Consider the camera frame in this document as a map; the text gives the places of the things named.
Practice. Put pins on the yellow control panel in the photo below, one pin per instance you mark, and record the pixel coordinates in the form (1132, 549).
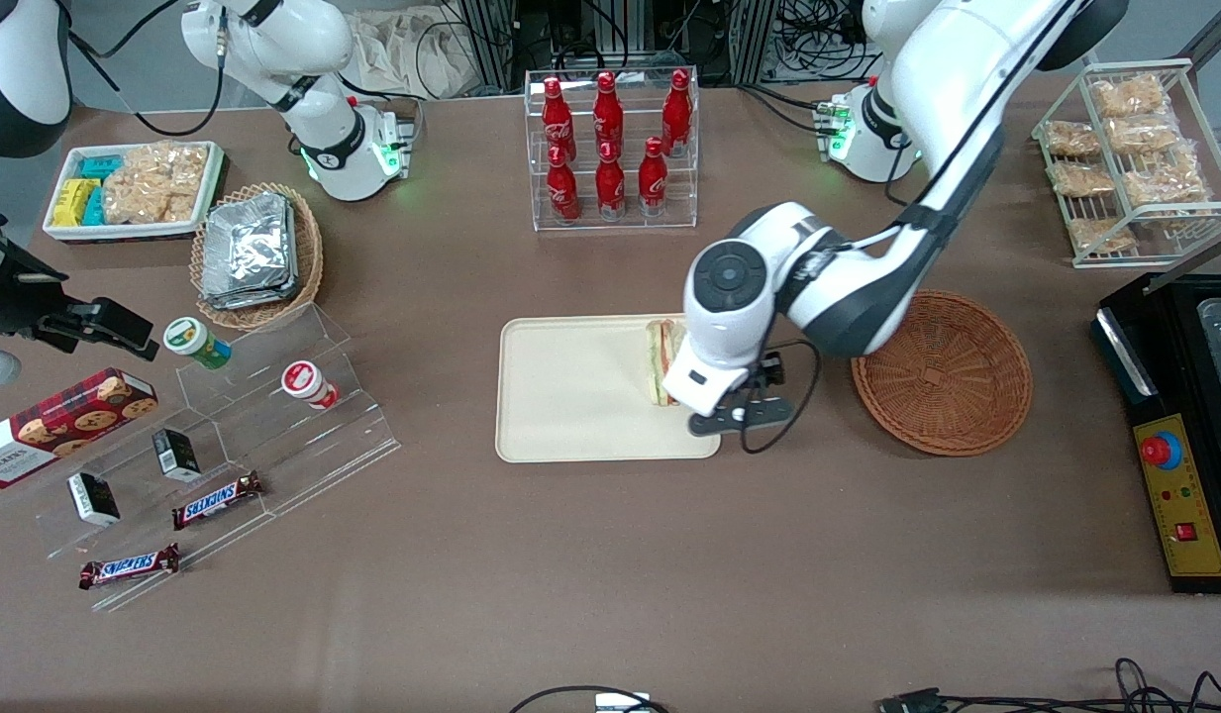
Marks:
(1189, 495)

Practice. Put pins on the light wicker basket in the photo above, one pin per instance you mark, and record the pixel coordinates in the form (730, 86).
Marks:
(308, 257)

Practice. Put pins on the large rice cracker bag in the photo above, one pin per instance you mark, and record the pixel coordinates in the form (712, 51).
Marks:
(150, 183)

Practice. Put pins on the red emergency stop button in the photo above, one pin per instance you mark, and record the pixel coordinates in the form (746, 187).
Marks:
(1157, 452)

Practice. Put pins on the snickers chocolate bar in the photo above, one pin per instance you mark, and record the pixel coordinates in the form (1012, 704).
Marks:
(130, 566)
(217, 501)

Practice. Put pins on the aluminium frame profile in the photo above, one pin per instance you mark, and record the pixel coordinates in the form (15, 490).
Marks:
(754, 40)
(491, 40)

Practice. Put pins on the silver foil packet stack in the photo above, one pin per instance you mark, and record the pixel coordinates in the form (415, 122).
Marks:
(249, 248)

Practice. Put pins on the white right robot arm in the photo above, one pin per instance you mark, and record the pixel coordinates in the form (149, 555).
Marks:
(323, 149)

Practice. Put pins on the brown round wicker basket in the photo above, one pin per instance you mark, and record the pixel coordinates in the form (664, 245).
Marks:
(947, 376)

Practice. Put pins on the small white device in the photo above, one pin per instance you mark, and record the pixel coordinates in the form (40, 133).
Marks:
(622, 703)

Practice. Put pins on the beige plastic tray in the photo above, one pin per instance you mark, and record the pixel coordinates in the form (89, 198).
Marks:
(570, 386)

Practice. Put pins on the small black box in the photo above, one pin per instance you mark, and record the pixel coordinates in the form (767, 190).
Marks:
(177, 456)
(95, 500)

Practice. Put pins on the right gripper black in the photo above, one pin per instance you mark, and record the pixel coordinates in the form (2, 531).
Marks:
(18, 294)

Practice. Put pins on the red tartan cookie box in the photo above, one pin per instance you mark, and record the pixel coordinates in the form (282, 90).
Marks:
(65, 421)

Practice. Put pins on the black cooking appliance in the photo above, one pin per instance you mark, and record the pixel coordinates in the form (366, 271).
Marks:
(1165, 337)

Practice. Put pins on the grey slanted frame leg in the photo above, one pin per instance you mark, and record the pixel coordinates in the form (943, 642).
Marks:
(1214, 30)

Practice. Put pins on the white crumpled cloth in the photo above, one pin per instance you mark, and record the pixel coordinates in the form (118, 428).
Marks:
(412, 50)

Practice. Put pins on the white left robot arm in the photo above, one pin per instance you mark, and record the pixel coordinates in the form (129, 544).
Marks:
(729, 277)

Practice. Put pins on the triangle sandwich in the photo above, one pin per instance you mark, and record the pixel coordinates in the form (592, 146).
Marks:
(660, 356)

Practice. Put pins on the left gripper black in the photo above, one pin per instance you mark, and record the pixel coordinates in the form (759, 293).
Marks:
(775, 374)

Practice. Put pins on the grey metal bar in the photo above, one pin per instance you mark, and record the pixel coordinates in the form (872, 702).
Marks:
(1194, 259)

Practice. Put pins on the rice cracker snack bag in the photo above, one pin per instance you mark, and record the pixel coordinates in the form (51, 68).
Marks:
(1083, 180)
(1100, 235)
(1125, 96)
(1170, 183)
(1070, 139)
(1143, 134)

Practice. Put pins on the green lid snack cup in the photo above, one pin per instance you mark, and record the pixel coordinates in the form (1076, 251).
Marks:
(189, 337)

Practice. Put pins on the yellow snack packet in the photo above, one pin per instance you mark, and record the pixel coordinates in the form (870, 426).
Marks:
(73, 203)

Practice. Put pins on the teal snack packet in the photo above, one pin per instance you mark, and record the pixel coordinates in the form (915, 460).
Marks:
(94, 208)
(100, 166)

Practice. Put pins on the red lid snack cup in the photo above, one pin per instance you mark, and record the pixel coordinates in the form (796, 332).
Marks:
(303, 379)

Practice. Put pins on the clear acrylic bottle rack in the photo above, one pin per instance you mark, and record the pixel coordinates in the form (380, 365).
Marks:
(689, 198)

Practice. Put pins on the white rectangular snack tray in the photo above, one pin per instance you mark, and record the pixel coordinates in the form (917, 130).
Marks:
(125, 233)

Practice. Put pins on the clear acrylic step display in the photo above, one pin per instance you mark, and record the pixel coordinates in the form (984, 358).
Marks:
(303, 465)

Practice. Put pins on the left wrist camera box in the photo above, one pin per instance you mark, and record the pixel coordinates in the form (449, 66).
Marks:
(739, 418)

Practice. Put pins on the red cola bottle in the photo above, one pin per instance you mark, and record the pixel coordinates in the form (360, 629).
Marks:
(677, 114)
(608, 119)
(556, 119)
(653, 183)
(610, 188)
(562, 193)

